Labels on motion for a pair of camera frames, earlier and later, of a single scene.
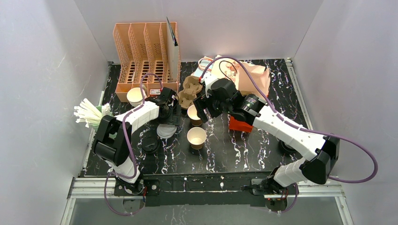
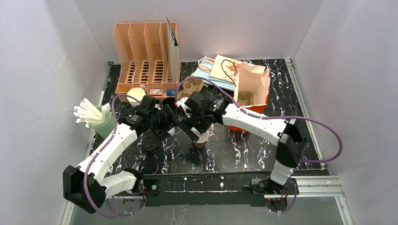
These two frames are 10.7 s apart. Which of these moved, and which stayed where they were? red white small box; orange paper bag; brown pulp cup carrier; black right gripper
Moved: black right gripper
Stayed: orange paper bag; brown pulp cup carrier; red white small box
